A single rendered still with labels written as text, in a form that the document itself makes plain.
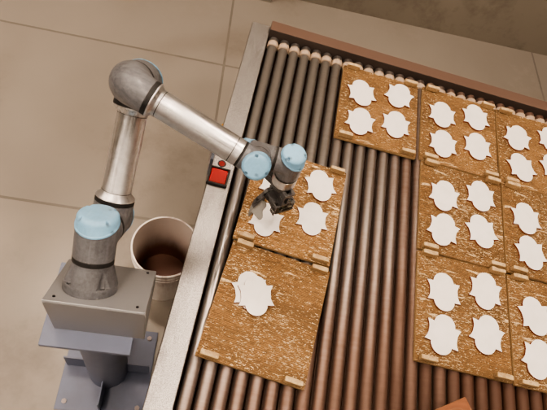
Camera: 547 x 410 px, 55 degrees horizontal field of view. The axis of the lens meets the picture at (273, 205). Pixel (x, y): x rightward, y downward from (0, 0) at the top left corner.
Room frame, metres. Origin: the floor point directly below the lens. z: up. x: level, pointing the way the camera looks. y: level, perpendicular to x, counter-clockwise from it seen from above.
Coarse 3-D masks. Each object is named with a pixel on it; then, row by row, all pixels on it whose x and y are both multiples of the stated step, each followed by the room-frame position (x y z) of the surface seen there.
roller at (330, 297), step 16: (352, 144) 1.45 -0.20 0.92; (336, 240) 1.00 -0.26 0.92; (336, 256) 0.93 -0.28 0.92; (336, 272) 0.88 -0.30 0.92; (336, 288) 0.82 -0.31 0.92; (320, 336) 0.64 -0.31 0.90; (320, 352) 0.59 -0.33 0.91; (320, 368) 0.54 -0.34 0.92; (320, 384) 0.49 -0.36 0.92; (320, 400) 0.45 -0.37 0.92
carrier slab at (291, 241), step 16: (304, 176) 1.19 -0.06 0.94; (336, 176) 1.25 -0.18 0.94; (256, 192) 1.04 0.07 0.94; (304, 192) 1.12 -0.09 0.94; (336, 192) 1.18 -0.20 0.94; (336, 208) 1.11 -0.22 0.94; (240, 224) 0.89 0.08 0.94; (288, 224) 0.97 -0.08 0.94; (336, 224) 1.05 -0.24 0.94; (256, 240) 0.86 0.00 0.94; (272, 240) 0.88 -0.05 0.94; (288, 240) 0.91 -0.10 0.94; (304, 240) 0.93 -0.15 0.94; (320, 240) 0.96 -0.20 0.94; (304, 256) 0.87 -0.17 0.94
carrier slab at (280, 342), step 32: (256, 256) 0.80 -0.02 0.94; (224, 288) 0.65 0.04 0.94; (288, 288) 0.74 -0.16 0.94; (320, 288) 0.79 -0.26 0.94; (224, 320) 0.55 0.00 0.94; (256, 320) 0.59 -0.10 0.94; (288, 320) 0.64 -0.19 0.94; (224, 352) 0.46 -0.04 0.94; (256, 352) 0.50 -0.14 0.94; (288, 352) 0.54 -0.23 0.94; (288, 384) 0.45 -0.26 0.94
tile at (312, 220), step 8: (304, 208) 1.05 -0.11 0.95; (312, 208) 1.06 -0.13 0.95; (320, 208) 1.08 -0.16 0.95; (304, 216) 1.02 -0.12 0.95; (312, 216) 1.03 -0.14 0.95; (320, 216) 1.04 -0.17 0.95; (296, 224) 0.98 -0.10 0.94; (304, 224) 0.99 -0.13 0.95; (312, 224) 1.00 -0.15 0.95; (320, 224) 1.02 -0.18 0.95; (304, 232) 0.96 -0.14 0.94; (312, 232) 0.97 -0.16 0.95
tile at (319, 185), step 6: (312, 174) 1.20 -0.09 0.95; (318, 174) 1.22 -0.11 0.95; (324, 174) 1.23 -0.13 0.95; (306, 180) 1.17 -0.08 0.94; (312, 180) 1.18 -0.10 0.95; (318, 180) 1.19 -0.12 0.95; (324, 180) 1.20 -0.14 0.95; (330, 180) 1.22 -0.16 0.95; (312, 186) 1.15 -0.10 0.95; (318, 186) 1.16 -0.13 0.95; (324, 186) 1.18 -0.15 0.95; (330, 186) 1.19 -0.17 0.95; (312, 192) 1.13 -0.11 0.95; (318, 192) 1.14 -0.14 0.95; (324, 192) 1.15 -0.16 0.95; (330, 192) 1.16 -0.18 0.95; (318, 198) 1.11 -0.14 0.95; (324, 198) 1.12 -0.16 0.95
